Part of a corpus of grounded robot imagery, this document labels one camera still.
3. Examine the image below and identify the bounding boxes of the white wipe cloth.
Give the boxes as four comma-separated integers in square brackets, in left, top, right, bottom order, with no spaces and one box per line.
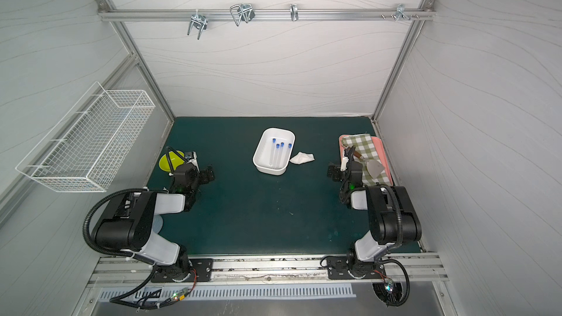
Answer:
[290,152,315,165]

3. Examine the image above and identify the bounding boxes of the test tube blue cap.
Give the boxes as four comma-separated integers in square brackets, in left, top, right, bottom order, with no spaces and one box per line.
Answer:
[276,142,285,168]
[273,143,282,168]
[269,138,278,168]
[282,143,292,167]

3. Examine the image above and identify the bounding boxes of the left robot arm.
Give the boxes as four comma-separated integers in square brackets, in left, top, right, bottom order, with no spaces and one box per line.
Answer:
[82,162,215,283]

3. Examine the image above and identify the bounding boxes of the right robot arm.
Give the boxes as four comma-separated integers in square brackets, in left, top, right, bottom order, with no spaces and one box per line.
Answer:
[320,146,422,307]

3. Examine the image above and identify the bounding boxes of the green bowl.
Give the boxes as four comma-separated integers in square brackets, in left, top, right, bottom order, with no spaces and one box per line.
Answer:
[158,150,186,174]

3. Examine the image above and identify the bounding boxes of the green checkered cloth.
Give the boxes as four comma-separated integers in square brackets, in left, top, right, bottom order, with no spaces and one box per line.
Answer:
[342,133,392,187]

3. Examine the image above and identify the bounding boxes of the white rectangular tray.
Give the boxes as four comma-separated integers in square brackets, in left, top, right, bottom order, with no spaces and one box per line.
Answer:
[253,128,296,176]

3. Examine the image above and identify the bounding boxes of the green table mat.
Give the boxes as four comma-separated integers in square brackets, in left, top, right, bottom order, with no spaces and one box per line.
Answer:
[160,117,373,255]

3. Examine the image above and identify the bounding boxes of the white vent strip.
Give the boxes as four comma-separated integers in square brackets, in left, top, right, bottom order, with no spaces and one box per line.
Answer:
[98,283,357,302]

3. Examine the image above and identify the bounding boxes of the metal hook clamp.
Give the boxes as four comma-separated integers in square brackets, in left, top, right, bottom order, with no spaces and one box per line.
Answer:
[289,4,299,22]
[229,4,256,26]
[187,12,208,40]
[381,4,419,21]

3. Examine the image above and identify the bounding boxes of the metal spatula wooden handle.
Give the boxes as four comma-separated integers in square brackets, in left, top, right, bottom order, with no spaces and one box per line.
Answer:
[354,151,385,178]

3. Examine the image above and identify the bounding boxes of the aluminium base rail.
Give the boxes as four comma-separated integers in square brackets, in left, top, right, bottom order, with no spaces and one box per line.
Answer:
[87,252,449,289]

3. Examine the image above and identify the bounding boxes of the white wire basket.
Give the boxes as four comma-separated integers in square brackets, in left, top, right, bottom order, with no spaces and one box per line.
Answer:
[16,82,155,193]

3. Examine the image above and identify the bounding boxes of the aluminium top rail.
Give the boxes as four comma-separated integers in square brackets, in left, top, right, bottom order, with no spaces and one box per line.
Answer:
[98,7,436,23]

